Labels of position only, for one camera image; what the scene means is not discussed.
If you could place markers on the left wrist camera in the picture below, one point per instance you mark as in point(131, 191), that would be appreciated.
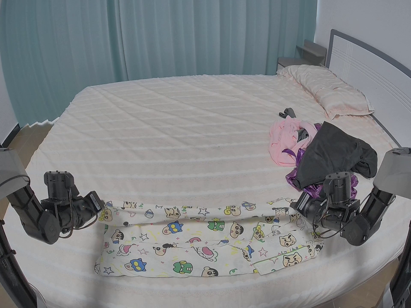
point(74, 193)

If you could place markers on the pink garment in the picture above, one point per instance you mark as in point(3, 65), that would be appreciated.
point(282, 140)

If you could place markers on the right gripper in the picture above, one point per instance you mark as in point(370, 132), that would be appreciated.
point(308, 207)

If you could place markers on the white printed pyjama top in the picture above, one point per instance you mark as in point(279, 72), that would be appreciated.
point(192, 252)

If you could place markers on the blue-green curtain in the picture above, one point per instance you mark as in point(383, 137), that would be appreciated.
point(160, 27)

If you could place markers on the black garment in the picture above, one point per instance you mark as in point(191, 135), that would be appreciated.
point(330, 156)

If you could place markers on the pale pink pillow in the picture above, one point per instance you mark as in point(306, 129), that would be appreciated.
point(324, 88)

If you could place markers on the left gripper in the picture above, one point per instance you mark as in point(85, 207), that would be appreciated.
point(86, 209)

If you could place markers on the bed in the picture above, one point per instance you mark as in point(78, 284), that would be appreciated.
point(176, 123)

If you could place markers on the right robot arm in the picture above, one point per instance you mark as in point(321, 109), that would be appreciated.
point(391, 172)

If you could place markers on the purple satin garment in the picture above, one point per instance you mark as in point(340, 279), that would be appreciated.
point(292, 179)

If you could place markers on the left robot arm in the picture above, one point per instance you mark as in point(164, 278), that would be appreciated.
point(32, 213)

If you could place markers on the dark grey garment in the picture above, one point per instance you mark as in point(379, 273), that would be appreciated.
point(289, 111)

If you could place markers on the grey bedside table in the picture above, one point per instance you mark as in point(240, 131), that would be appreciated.
point(313, 48)

